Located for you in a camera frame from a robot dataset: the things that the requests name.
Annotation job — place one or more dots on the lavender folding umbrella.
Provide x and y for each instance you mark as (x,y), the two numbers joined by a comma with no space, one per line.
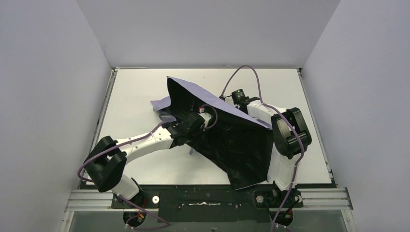
(237,143)

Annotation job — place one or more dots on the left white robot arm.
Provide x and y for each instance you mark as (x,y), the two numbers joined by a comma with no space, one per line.
(106,162)

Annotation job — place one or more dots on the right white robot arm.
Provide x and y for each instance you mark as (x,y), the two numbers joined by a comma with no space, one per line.
(290,133)

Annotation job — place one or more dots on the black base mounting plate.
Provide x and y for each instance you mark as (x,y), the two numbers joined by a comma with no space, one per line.
(218,203)

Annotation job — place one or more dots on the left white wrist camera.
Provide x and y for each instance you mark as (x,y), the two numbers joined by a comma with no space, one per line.
(206,116)

